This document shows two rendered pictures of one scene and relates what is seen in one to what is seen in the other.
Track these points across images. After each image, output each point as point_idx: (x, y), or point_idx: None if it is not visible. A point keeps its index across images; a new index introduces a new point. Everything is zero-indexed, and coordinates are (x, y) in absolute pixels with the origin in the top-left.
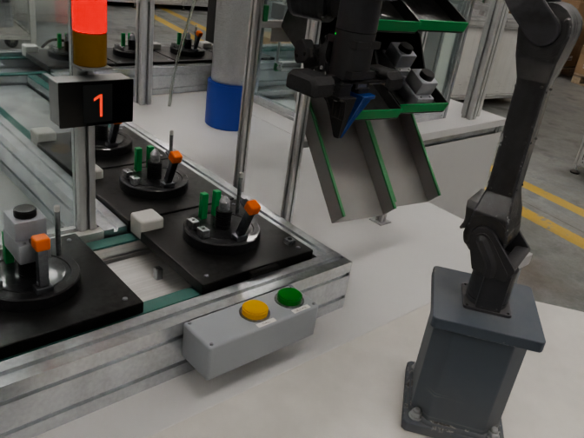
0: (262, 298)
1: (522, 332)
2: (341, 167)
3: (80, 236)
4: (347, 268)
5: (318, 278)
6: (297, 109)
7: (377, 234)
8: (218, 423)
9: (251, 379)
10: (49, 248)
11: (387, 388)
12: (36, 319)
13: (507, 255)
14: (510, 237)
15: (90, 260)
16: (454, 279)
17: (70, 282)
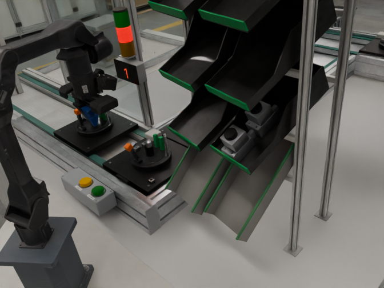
0: (98, 183)
1: (5, 251)
2: (206, 168)
3: (140, 126)
4: (143, 212)
5: (127, 202)
6: None
7: (265, 248)
8: (56, 204)
9: (83, 208)
10: (77, 115)
11: None
12: (73, 135)
13: (8, 208)
14: (14, 204)
15: (116, 133)
16: (60, 225)
17: (88, 132)
